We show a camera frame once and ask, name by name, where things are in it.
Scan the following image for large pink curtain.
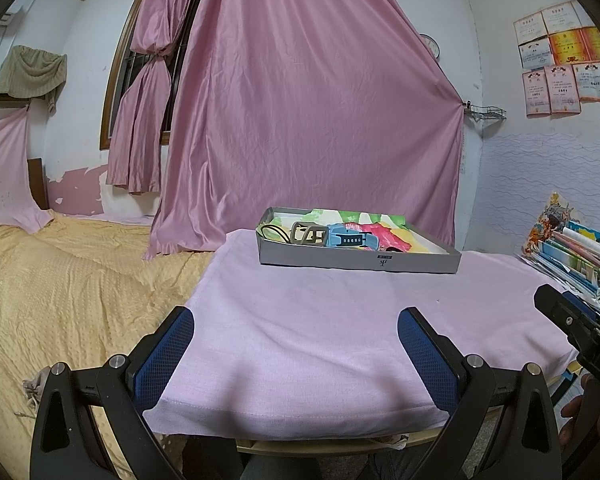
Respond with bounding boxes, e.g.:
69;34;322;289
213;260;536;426
144;0;467;262

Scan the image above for brown fabric scrap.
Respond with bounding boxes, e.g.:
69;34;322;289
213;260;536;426
14;366;52;419

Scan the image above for wire wall rack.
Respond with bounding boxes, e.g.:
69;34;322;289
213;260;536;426
461;101;509;124

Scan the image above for stack of books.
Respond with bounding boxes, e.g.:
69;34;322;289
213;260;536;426
517;191;600;308

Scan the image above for wall certificates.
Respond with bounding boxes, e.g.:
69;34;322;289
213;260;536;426
512;1;600;119

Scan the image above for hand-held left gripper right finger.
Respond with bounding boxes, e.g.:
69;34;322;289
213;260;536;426
397;306;564;480

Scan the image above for grey jewelry tray box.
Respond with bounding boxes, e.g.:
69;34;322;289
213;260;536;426
256;206;462;275

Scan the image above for olive green cloth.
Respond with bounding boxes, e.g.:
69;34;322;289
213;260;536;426
0;44;69;114

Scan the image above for yellow blanket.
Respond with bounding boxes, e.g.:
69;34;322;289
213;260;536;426
0;209;233;480

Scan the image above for dark hair tie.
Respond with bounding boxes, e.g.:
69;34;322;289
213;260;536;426
259;223;292;245

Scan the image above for tied pink curtain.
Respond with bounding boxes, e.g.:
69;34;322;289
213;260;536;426
105;0;208;195

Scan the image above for blue digital watch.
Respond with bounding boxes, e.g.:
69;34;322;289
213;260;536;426
326;223;382;252

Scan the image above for pink embroidered sheet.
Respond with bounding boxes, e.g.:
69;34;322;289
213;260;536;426
0;106;54;239

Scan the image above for wooden window frame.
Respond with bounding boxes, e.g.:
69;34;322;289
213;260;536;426
99;0;218;150

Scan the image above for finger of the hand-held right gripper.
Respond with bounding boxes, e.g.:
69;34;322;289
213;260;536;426
533;283;590;352
560;289;600;335

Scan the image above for round wall clock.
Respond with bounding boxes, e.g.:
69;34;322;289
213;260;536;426
418;33;441;62

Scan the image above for pink table cloth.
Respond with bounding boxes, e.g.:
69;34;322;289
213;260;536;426
141;228;582;444

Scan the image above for wooden headboard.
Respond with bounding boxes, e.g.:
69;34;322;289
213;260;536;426
26;157;50;212

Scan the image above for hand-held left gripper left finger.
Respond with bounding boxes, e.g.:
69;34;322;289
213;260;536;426
29;305;196;480

